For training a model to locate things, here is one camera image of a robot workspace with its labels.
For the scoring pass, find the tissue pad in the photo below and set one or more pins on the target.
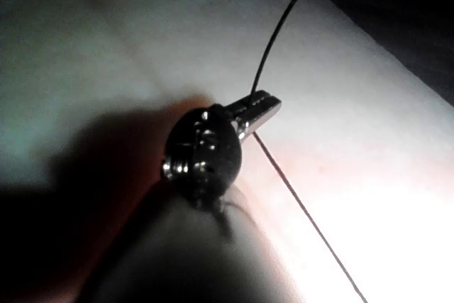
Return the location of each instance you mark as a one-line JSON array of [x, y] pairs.
[[337, 132]]

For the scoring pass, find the black thread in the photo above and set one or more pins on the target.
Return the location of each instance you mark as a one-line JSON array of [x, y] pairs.
[[273, 31]]

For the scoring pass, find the left arm needle driver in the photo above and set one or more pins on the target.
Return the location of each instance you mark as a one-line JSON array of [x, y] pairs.
[[213, 147]]

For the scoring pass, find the left arm needle driver jaw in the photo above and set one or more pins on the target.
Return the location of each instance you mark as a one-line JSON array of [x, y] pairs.
[[259, 116], [248, 101]]

